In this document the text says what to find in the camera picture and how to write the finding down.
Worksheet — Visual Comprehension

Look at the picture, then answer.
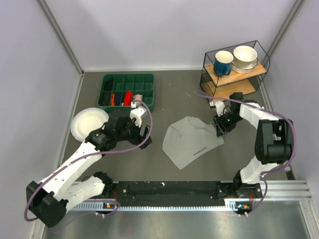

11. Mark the white underwear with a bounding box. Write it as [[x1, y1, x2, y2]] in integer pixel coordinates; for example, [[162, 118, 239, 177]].
[[162, 116, 224, 170]]

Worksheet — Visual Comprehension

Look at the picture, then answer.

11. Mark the orange and blue rolled garment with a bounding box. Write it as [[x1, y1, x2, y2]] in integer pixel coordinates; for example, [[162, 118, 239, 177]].
[[111, 93, 122, 106]]

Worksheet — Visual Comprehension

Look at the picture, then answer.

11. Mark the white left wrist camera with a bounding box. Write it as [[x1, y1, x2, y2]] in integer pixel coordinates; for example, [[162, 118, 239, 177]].
[[130, 101, 148, 128]]

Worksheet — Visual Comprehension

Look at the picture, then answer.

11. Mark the green compartment organizer box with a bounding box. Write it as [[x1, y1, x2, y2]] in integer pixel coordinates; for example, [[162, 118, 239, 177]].
[[98, 73, 155, 113]]

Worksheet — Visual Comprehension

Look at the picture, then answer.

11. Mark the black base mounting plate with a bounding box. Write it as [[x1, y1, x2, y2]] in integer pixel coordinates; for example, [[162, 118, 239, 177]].
[[112, 181, 262, 206]]

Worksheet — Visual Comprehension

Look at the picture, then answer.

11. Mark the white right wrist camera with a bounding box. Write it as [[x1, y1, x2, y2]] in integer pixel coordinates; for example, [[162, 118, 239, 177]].
[[209, 101, 225, 117]]

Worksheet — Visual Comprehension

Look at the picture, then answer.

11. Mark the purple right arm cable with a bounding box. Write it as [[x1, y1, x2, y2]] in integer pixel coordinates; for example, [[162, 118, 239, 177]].
[[193, 90, 298, 217]]

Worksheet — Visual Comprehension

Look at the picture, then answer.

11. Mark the black wire wooden shelf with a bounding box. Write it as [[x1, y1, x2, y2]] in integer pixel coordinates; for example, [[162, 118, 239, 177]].
[[200, 40, 270, 98]]

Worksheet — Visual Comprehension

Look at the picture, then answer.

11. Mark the pink rolled garment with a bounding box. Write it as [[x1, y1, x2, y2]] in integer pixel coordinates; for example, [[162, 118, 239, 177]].
[[133, 94, 143, 101]]

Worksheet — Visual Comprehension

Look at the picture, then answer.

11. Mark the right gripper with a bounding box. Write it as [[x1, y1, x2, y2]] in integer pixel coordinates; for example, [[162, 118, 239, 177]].
[[213, 111, 244, 137]]

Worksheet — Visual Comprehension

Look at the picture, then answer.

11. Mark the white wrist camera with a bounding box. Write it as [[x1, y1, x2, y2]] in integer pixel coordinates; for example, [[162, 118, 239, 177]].
[[209, 101, 225, 117], [130, 101, 148, 128]]

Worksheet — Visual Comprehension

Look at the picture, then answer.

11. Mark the white cable duct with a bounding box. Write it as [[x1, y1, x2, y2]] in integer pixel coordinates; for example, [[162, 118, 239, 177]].
[[70, 198, 249, 212]]

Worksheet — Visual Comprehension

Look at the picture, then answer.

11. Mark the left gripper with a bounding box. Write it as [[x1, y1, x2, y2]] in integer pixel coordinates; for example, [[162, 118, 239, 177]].
[[116, 115, 152, 149]]

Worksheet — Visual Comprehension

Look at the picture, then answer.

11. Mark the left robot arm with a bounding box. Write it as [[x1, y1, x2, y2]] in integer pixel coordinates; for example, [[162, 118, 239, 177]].
[[24, 107, 152, 228]]

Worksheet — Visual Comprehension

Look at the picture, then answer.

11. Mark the red rolled garment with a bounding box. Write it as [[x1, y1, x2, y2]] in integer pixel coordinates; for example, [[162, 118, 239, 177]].
[[123, 91, 133, 106]]

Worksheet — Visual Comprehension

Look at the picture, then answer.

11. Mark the aluminium frame rail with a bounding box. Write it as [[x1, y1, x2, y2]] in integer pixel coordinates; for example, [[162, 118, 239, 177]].
[[41, 180, 314, 202]]

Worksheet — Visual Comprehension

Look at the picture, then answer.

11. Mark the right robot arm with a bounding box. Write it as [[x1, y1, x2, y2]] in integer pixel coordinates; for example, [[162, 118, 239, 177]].
[[213, 92, 296, 197]]

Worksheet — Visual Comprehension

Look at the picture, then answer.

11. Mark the white bowl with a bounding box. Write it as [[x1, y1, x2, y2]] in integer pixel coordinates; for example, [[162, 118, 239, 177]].
[[231, 45, 258, 74]]

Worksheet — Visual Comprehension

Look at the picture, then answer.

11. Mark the white paper plate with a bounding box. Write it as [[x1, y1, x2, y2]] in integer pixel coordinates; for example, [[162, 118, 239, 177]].
[[70, 108, 109, 142]]

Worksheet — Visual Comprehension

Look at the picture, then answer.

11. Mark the blue mug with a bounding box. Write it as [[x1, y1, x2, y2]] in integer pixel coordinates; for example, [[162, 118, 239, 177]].
[[213, 50, 234, 77]]

